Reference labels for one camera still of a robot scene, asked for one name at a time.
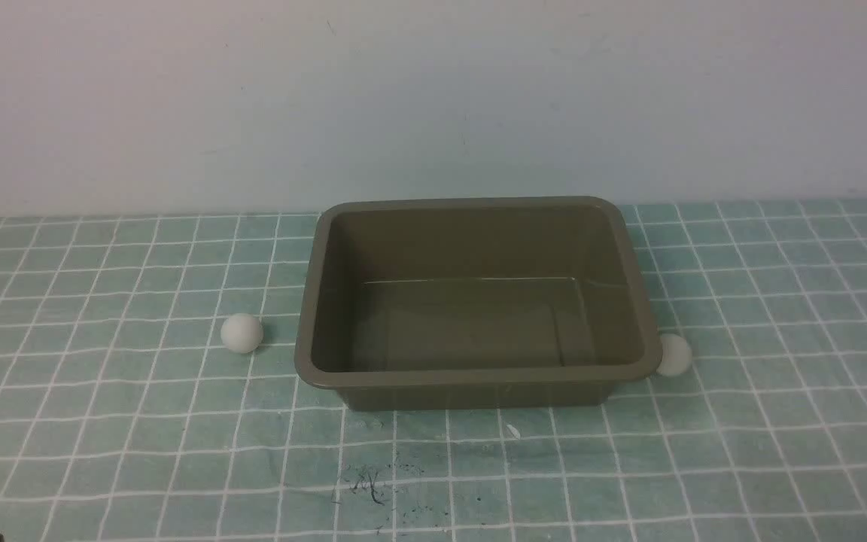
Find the green checkered tablecloth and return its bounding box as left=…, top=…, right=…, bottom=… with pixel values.
left=0, top=199, right=867, bottom=541

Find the white table-tennis ball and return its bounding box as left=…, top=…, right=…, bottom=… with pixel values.
left=220, top=313, right=264, bottom=355
left=655, top=333, right=694, bottom=377

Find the olive-brown plastic bin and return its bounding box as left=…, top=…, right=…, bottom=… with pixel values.
left=294, top=196, right=663, bottom=411

